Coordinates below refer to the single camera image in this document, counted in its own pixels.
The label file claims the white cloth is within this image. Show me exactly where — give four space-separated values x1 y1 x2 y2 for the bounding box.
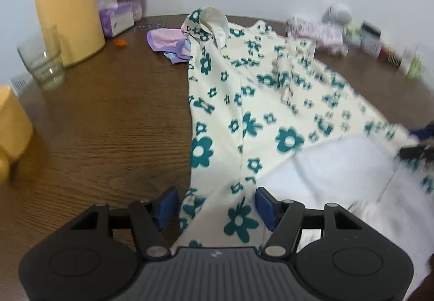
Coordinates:
263 138 434 288

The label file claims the green white bottle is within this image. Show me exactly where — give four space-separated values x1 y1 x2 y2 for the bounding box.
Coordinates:
401 44 425 80

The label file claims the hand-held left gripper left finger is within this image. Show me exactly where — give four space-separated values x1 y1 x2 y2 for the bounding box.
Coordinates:
69 187 179 261

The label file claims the white box with dark lid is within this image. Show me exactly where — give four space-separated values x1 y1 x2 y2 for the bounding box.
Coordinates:
359 21 382 58

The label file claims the black blister strip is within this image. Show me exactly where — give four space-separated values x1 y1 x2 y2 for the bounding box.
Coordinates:
133 20 165 32

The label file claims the red black box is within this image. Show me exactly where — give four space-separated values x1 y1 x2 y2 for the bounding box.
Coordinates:
377 46 405 67

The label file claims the pink patterned folded cloth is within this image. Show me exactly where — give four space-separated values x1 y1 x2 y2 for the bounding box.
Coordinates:
286 16 350 58

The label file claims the pink purple blue garment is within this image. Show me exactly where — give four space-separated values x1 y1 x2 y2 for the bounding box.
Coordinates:
146 28 192 66

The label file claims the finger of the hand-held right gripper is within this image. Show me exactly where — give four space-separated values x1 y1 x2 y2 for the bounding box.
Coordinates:
395 143 434 162
408 122 434 141

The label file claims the cream green floral garment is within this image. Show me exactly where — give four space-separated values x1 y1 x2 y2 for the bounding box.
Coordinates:
176 7 434 251

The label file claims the clear drinking glass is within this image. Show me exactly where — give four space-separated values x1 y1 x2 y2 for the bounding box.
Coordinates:
17 26 66 91

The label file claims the yellow thermos jug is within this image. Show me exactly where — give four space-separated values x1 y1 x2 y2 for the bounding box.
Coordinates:
36 0 106 68

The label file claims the white plush toy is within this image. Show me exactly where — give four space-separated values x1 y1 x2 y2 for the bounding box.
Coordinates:
321 3 353 26

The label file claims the yellow plastic container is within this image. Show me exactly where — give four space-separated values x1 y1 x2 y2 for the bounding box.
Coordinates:
0 85 35 183

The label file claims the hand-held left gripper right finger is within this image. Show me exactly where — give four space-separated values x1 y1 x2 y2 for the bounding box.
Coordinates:
255 187 365 258

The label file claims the small green white box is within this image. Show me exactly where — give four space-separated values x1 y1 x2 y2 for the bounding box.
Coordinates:
345 24 363 48

